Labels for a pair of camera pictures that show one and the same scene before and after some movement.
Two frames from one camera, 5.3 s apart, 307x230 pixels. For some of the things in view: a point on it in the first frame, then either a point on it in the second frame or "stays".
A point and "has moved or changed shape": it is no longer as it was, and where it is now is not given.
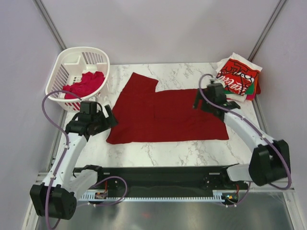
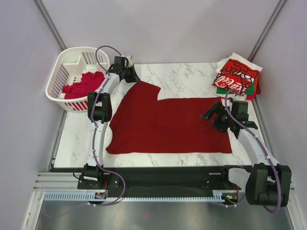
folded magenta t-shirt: x=251 y=97 stays
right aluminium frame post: x=267 y=28 stays
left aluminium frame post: x=53 y=28 stays
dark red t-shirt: x=144 y=116 has moved or changed shape
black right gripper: x=198 y=97 -> x=217 y=108
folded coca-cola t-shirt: x=236 y=76 stays
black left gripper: x=111 y=120 -> x=135 y=78
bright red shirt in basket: x=89 y=82 stays
